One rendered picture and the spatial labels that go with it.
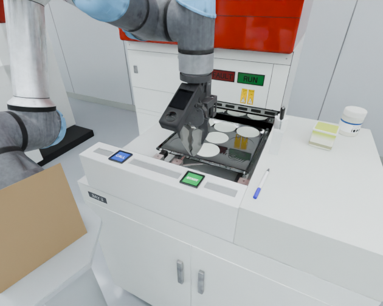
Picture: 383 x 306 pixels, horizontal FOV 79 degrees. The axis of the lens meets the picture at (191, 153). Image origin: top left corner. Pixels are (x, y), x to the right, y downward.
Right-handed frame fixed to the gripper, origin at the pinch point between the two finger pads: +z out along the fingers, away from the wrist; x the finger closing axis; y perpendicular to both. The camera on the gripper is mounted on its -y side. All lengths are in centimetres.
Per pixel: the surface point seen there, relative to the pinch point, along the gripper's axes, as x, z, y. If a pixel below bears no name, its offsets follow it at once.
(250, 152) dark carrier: -9.3, 15.8, 31.5
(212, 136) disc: 8.6, 15.8, 36.8
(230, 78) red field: 10, -4, 58
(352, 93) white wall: -61, 40, 208
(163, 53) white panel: 45, -11, 58
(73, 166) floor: 166, 106, 67
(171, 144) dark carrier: 21.1, 15.8, 23.3
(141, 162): 18.8, 10.1, 1.4
